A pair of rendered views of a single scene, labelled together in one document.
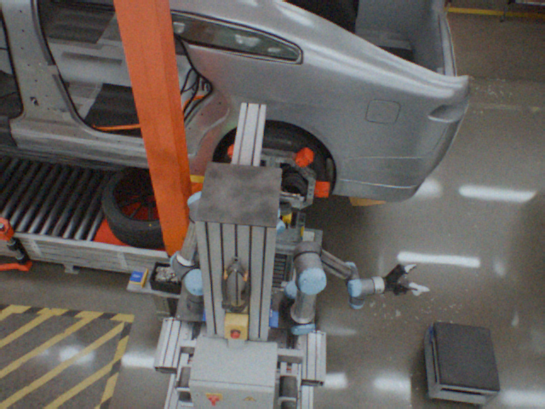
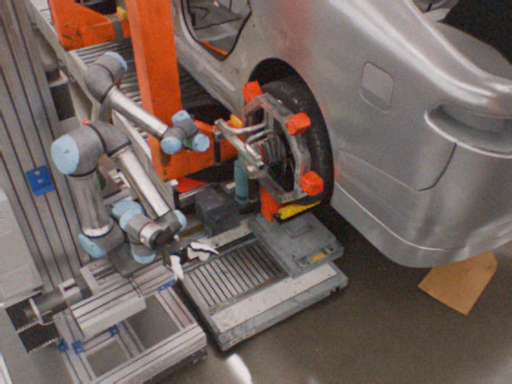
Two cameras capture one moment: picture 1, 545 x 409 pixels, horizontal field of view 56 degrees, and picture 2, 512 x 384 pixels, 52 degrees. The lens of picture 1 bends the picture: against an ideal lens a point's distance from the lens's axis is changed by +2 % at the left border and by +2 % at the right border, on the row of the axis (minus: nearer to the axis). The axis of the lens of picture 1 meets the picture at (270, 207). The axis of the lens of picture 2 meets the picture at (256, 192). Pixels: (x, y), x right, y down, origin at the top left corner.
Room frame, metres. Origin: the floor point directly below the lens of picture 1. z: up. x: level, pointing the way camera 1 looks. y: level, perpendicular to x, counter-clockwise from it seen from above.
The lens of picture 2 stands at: (0.79, -1.67, 2.44)
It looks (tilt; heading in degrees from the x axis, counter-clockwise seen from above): 41 degrees down; 53
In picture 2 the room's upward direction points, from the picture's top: straight up
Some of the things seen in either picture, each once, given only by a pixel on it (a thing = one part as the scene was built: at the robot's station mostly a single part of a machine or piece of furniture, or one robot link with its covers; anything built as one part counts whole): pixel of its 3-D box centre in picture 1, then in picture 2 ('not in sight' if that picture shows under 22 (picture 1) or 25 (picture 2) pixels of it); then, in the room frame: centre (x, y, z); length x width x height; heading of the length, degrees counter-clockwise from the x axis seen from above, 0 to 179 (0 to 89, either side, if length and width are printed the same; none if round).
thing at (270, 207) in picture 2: not in sight; (278, 201); (2.19, 0.00, 0.48); 0.16 x 0.12 x 0.17; 175
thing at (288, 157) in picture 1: (272, 183); (273, 150); (2.15, 0.00, 0.85); 0.54 x 0.07 x 0.54; 85
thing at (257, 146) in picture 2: not in sight; (261, 154); (2.08, 0.01, 0.85); 0.21 x 0.14 x 0.14; 175
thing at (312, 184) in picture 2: (321, 189); (311, 184); (2.13, -0.31, 0.85); 0.09 x 0.08 x 0.07; 85
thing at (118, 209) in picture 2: (295, 295); (127, 219); (1.28, -0.16, 0.98); 0.13 x 0.12 x 0.14; 13
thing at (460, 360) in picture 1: (456, 364); not in sight; (1.34, -1.24, 0.17); 0.43 x 0.36 x 0.34; 177
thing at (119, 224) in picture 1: (152, 203); (210, 137); (2.29, 0.85, 0.39); 0.66 x 0.66 x 0.24
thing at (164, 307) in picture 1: (163, 300); not in sight; (1.61, 0.66, 0.21); 0.10 x 0.10 x 0.42; 85
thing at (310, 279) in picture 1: (305, 297); (90, 197); (1.15, -0.19, 1.19); 0.15 x 0.12 x 0.55; 13
